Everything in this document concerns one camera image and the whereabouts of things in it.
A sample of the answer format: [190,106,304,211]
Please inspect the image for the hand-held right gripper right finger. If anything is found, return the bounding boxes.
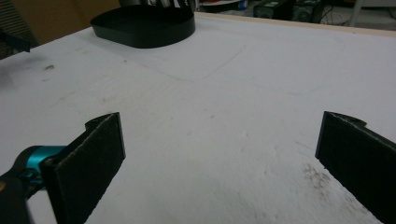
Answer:
[315,110,396,224]

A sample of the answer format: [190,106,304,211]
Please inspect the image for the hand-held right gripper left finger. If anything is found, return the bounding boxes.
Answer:
[40,111,126,224]

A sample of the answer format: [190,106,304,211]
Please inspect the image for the black tray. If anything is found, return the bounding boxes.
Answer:
[90,4,196,49]

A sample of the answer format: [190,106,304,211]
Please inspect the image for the white stand leg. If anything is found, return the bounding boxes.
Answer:
[347,0,396,28]

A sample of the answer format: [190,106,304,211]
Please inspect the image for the dark slatted panel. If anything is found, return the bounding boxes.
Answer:
[0,0,39,61]

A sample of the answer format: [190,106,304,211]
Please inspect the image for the dark equipment box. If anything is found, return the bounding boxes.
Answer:
[252,0,322,23]

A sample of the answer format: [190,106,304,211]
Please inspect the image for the dark white-striped object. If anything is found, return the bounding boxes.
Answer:
[118,0,198,13]

